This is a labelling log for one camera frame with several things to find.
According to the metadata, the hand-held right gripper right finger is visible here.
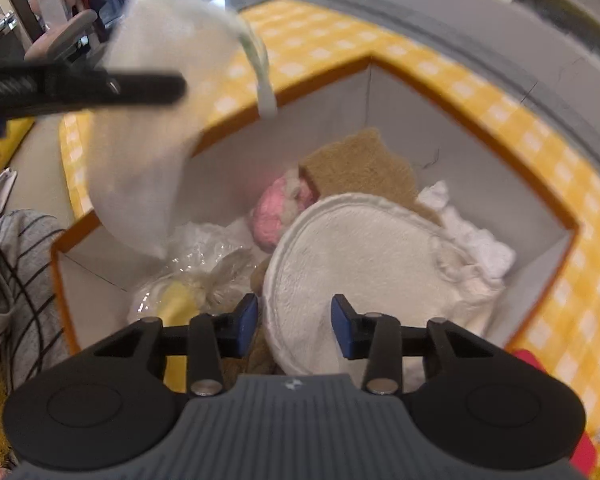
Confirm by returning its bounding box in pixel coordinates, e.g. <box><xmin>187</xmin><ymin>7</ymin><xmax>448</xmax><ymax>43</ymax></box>
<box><xmin>330</xmin><ymin>293</ymin><xmax>496</xmax><ymax>395</ymax></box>

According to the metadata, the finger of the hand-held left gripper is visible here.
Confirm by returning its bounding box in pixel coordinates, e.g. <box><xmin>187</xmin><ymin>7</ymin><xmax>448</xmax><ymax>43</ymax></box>
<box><xmin>0</xmin><ymin>61</ymin><xmax>187</xmax><ymax>122</ymax></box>

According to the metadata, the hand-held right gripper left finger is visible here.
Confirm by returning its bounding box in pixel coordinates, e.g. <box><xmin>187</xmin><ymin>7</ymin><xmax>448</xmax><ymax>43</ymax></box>
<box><xmin>94</xmin><ymin>293</ymin><xmax>259</xmax><ymax>397</ymax></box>

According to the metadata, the round white terry pad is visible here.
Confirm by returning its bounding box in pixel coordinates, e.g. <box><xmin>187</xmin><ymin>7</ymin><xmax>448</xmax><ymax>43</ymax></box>
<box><xmin>262</xmin><ymin>192</ymin><xmax>506</xmax><ymax>376</ymax></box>

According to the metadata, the white terry mitt with loop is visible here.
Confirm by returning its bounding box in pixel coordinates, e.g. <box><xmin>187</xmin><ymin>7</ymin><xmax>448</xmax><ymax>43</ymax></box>
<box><xmin>86</xmin><ymin>0</ymin><xmax>279</xmax><ymax>262</ymax></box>

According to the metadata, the cream and pink knit scrubber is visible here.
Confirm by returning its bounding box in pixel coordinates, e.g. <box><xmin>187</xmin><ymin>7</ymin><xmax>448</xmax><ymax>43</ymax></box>
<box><xmin>249</xmin><ymin>169</ymin><xmax>322</xmax><ymax>253</ymax></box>

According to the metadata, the orange storage box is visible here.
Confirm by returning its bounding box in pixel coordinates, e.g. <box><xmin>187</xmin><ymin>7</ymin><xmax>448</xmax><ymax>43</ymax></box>
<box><xmin>50</xmin><ymin>55</ymin><xmax>579</xmax><ymax>393</ymax></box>

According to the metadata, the pink office chair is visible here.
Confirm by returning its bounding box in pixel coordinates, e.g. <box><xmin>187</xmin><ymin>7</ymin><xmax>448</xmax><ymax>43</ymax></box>
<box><xmin>24</xmin><ymin>0</ymin><xmax>98</xmax><ymax>63</ymax></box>

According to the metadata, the clear plastic bag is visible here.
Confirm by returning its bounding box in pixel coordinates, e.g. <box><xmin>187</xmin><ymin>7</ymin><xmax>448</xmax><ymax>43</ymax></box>
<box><xmin>126</xmin><ymin>221</ymin><xmax>268</xmax><ymax>328</ymax></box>

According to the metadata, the crumpled white tissue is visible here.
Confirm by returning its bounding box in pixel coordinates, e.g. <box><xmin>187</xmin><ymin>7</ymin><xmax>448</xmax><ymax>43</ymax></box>
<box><xmin>416</xmin><ymin>180</ymin><xmax>517</xmax><ymax>283</ymax></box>

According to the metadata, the brown sponge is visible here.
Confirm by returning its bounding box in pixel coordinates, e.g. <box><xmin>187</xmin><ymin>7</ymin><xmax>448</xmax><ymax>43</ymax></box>
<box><xmin>298</xmin><ymin>127</ymin><xmax>443</xmax><ymax>226</ymax></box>

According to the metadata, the person's striped clothing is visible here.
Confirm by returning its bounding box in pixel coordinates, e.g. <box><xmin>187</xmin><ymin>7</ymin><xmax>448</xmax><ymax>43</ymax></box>
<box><xmin>0</xmin><ymin>209</ymin><xmax>83</xmax><ymax>396</ymax></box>

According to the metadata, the yellow checkered tablecloth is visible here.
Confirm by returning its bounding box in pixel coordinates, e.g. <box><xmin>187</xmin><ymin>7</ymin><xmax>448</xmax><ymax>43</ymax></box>
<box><xmin>59</xmin><ymin>0</ymin><xmax>600</xmax><ymax>480</ymax></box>

